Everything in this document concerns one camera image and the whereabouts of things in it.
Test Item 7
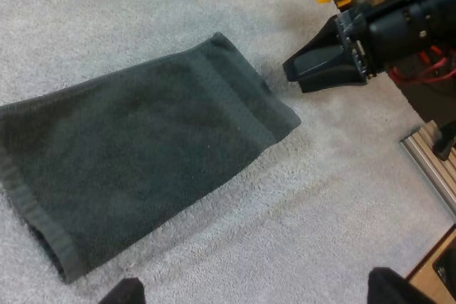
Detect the dark grey-green towel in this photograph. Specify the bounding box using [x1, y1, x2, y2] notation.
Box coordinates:
[0, 31, 303, 285]

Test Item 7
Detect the ribbed aluminium rail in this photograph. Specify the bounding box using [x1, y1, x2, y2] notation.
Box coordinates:
[400, 120, 456, 219]

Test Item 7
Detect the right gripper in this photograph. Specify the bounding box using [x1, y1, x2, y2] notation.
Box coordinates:
[282, 0, 456, 94]

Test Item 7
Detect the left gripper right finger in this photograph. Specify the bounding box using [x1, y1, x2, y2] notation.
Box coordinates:
[366, 267, 437, 304]

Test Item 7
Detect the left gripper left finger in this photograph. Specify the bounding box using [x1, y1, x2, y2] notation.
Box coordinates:
[98, 277, 147, 304]

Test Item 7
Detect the dark clamp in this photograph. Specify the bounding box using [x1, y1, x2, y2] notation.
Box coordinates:
[432, 121, 456, 162]

